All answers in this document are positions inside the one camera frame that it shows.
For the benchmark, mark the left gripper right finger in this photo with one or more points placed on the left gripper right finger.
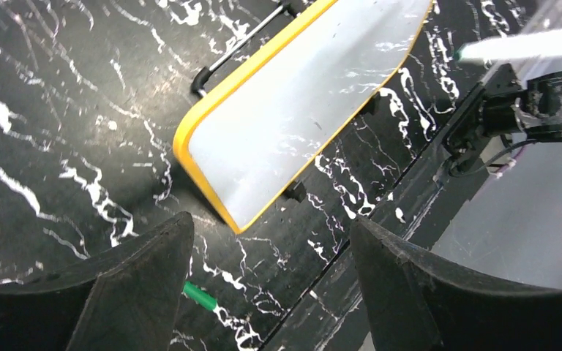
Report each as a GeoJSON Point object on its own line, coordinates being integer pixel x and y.
{"type": "Point", "coordinates": [417, 300]}

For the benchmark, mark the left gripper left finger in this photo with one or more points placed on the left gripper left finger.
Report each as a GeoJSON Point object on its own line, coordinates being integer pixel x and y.
{"type": "Point", "coordinates": [125, 298]}

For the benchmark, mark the green marker cap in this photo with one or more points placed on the green marker cap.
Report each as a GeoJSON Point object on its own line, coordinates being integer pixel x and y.
{"type": "Point", "coordinates": [200, 296]}

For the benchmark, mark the yellow framed whiteboard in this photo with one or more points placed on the yellow framed whiteboard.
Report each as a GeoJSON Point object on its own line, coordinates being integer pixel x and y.
{"type": "Point", "coordinates": [247, 139]}

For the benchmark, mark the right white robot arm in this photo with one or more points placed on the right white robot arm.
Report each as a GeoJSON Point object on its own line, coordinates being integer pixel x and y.
{"type": "Point", "coordinates": [518, 103]}

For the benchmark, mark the black binder clip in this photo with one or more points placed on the black binder clip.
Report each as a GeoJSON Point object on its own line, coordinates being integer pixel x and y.
{"type": "Point", "coordinates": [295, 191]}
{"type": "Point", "coordinates": [372, 105]}

